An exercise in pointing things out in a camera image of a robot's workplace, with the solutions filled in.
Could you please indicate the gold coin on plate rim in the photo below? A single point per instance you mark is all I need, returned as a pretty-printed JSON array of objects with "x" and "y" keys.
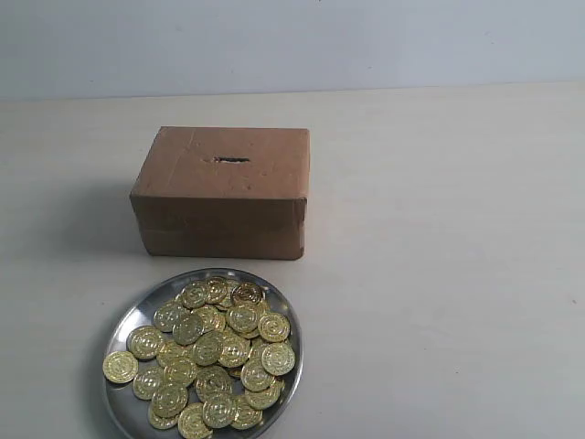
[{"x": 120, "y": 367}]

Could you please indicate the gold coin bottom left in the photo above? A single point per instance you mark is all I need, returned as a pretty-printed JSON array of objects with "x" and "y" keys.
[{"x": 190, "y": 422}]

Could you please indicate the gold coin right upper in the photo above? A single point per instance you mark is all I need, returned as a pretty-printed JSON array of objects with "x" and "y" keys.
[{"x": 274, "y": 327}]

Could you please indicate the gold coin right middle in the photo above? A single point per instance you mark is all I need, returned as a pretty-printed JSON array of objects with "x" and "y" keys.
[{"x": 278, "y": 358}]

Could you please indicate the gold coin centre left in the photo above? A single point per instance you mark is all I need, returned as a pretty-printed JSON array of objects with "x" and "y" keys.
[{"x": 188, "y": 329}]

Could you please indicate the gold coin bottom centre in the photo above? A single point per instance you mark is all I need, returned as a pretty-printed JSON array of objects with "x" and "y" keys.
[{"x": 219, "y": 410}]

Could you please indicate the gold coin left upper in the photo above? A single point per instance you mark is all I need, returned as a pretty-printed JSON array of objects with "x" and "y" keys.
[{"x": 145, "y": 342}]

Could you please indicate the gold coin top dark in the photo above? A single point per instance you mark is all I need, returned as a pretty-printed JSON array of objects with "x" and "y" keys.
[{"x": 247, "y": 293}]

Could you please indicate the round steel plate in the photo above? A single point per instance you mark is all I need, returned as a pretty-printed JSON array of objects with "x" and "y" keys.
[{"x": 129, "y": 414}]

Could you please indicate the gold coin lower left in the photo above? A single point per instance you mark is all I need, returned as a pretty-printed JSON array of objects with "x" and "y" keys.
[{"x": 169, "y": 400}]

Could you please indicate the brown cardboard box with slot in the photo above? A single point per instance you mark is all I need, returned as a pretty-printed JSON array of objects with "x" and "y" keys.
[{"x": 224, "y": 192}]

